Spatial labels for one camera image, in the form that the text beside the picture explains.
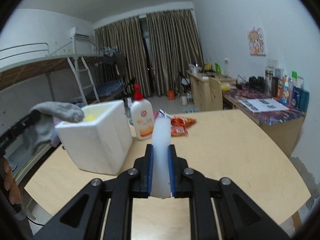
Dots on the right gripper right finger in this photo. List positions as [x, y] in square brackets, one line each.
[219, 209]

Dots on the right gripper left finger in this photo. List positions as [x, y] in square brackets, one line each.
[103, 209]

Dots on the grey sock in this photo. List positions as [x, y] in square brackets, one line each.
[42, 131]

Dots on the white foam strip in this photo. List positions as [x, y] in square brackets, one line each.
[160, 141]

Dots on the person's left hand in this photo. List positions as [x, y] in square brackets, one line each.
[10, 185]

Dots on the white metal bunk bed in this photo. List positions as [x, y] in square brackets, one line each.
[34, 72]

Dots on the white styrofoam box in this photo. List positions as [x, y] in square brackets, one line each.
[101, 145]

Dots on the red snack packet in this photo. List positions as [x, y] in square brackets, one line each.
[178, 131]

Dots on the orange snack packet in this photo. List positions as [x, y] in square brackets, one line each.
[182, 121]

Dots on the blue waste basket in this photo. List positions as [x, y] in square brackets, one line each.
[192, 110]

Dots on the white lotion pump bottle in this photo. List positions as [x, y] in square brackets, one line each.
[142, 115]

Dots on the wooden smiley chair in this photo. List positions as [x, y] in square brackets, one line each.
[216, 98]

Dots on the patterned cloth covered desk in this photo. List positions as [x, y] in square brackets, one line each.
[283, 127]

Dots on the printed paper sheet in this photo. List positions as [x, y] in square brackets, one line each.
[262, 105]

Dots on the blue white sachet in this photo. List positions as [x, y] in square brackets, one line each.
[163, 114]

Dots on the hanging dark clothes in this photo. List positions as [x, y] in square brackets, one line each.
[115, 67]

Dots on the black folding chair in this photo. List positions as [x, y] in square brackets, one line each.
[129, 87]

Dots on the orange container on floor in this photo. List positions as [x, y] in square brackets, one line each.
[171, 95]

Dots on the wooden desk with drawers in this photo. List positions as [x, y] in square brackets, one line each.
[201, 90]

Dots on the white air conditioner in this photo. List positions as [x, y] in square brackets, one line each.
[74, 32]

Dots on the green spray bottle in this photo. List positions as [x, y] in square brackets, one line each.
[217, 69]

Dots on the teal box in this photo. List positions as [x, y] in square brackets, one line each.
[304, 100]

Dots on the steel thermos flask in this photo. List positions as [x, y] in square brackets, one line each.
[268, 81]

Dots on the green cap white bottle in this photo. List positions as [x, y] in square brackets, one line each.
[294, 82]

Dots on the brown curtains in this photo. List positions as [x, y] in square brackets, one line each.
[160, 52]

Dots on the anime wall poster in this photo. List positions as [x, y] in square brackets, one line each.
[256, 42]

